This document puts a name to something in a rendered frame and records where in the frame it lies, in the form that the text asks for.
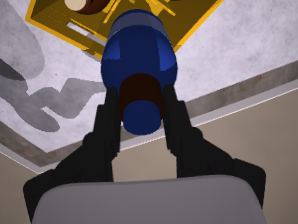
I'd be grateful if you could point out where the blue bottle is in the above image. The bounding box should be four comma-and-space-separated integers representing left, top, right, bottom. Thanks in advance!
100, 9, 178, 135

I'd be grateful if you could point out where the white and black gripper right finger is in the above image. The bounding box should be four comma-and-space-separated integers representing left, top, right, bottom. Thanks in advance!
163, 84, 266, 209

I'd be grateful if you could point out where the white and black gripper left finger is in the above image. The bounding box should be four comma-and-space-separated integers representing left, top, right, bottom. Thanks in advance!
23, 87, 121, 223

